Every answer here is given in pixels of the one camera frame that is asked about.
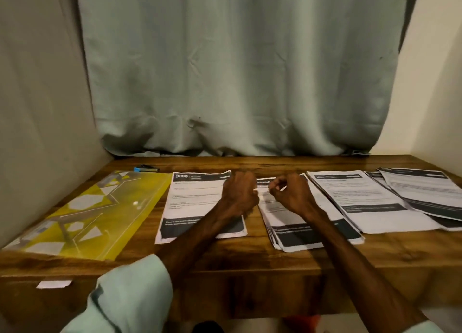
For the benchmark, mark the person's right hand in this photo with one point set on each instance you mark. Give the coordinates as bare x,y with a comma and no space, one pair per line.
294,193

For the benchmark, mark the wash baby bottle paper stack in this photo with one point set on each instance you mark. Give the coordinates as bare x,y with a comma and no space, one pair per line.
188,199

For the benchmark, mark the person's left leg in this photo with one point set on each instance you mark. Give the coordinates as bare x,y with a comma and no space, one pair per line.
208,327

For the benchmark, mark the white paper tag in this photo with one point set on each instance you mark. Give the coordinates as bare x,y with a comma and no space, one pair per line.
54,284

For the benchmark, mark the yellow patterned folder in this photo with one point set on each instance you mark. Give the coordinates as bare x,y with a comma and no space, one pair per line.
94,217

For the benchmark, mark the person's left forearm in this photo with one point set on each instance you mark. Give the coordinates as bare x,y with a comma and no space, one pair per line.
155,271

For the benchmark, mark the pale green curtain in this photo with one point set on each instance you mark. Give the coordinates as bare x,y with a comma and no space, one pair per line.
238,62

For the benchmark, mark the person's right forearm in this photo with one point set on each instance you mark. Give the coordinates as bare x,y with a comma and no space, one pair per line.
368,278

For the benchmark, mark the blue pen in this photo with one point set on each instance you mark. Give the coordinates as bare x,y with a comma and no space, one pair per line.
146,169

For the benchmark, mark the person's left hand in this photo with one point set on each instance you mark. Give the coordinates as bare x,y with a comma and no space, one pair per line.
238,193

